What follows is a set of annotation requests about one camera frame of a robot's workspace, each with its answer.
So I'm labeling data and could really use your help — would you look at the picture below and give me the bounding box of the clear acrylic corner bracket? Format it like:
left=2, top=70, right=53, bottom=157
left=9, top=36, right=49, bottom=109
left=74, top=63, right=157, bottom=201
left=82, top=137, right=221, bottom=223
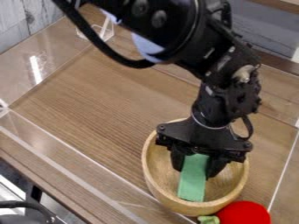
left=74, top=17, right=116, bottom=42

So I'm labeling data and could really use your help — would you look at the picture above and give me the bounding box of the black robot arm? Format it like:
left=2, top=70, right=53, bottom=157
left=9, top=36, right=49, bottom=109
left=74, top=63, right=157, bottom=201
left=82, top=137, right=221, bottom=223
left=52, top=0, right=261, bottom=178

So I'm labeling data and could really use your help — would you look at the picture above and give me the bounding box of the brown wooden bowl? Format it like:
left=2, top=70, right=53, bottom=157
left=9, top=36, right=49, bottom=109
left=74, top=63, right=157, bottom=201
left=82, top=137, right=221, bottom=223
left=140, top=117, right=251, bottom=217

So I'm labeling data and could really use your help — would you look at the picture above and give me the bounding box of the small green toy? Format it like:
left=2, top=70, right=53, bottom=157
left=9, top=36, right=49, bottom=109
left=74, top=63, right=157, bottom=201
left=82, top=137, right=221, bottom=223
left=197, top=216, right=220, bottom=224

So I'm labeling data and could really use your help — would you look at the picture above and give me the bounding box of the clear acrylic enclosure wall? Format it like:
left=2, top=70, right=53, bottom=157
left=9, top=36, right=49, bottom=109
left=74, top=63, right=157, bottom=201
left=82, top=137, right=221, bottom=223
left=0, top=100, right=195, bottom=224

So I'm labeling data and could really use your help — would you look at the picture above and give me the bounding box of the green rectangular block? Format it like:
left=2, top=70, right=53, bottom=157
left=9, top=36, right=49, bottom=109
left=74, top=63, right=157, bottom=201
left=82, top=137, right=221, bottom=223
left=176, top=154, right=209, bottom=202

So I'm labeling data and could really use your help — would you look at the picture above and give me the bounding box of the red round plush toy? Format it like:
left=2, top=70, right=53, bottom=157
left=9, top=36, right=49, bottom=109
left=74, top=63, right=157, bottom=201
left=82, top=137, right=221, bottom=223
left=216, top=201, right=271, bottom=224

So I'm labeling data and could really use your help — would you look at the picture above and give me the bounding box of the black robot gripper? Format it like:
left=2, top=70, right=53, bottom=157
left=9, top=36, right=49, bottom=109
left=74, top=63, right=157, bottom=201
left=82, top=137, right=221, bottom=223
left=154, top=117, right=252, bottom=179

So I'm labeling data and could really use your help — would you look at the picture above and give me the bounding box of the black metal table bracket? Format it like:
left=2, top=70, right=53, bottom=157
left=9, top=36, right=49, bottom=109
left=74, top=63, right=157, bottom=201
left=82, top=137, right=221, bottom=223
left=25, top=183, right=66, bottom=224

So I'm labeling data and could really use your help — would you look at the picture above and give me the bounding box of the black cable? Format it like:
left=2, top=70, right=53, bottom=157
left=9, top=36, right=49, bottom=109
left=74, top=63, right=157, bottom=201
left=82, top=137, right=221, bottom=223
left=0, top=199, right=56, bottom=224

